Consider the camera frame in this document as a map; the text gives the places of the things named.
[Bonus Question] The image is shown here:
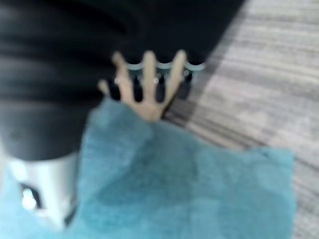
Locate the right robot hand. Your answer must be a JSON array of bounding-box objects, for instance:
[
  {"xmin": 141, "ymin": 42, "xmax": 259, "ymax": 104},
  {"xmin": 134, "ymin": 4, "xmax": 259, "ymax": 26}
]
[{"xmin": 0, "ymin": 0, "xmax": 247, "ymax": 232}]

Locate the grey striped rug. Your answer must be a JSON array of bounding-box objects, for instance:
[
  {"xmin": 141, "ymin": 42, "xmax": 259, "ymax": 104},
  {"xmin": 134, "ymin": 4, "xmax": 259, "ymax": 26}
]
[{"xmin": 162, "ymin": 0, "xmax": 319, "ymax": 239}]

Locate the teal plush cushion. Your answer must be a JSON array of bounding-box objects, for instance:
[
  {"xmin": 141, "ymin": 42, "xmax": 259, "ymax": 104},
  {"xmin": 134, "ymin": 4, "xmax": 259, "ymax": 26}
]
[{"xmin": 0, "ymin": 99, "xmax": 297, "ymax": 239}]

